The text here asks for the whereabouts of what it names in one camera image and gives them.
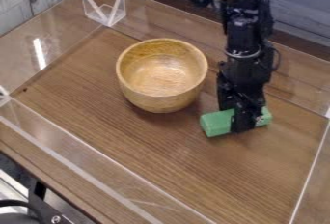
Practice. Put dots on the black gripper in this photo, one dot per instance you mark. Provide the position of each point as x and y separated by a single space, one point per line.
241 77

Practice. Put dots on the green rectangular block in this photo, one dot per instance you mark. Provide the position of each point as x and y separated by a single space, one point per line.
216 123

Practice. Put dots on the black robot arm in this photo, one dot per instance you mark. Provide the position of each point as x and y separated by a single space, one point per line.
247 25

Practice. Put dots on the brown wooden bowl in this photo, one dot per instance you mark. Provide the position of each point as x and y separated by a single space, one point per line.
160 73

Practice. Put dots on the clear acrylic front wall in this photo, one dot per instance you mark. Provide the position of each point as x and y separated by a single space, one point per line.
87 177

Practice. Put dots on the black metal table bracket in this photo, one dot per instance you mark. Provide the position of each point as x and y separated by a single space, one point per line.
48 214

